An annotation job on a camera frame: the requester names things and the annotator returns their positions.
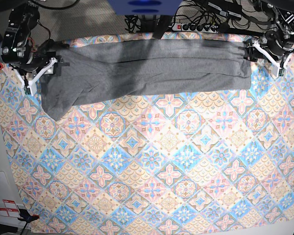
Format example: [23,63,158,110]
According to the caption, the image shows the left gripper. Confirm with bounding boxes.
[244,40,294,76]

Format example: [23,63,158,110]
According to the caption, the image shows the black centre post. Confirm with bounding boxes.
[152,15,172,39]

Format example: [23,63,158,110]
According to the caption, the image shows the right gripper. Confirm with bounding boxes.
[9,52,70,96]

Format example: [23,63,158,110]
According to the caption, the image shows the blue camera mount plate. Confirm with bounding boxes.
[108,0,182,16]

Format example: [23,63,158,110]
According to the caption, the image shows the grey T-shirt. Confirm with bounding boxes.
[40,39,251,120]

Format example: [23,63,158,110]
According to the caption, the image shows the white box with red labels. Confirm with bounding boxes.
[0,171,26,229]

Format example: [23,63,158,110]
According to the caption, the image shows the patterned tile tablecloth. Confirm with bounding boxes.
[0,54,294,235]

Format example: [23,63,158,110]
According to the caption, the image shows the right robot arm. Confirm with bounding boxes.
[0,1,70,96]

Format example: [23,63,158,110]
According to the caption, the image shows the white power strip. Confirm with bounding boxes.
[169,23,219,33]

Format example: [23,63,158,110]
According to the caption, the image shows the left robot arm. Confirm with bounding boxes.
[243,0,294,77]

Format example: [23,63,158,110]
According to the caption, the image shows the blue clamp bottom left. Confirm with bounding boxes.
[18,212,39,223]

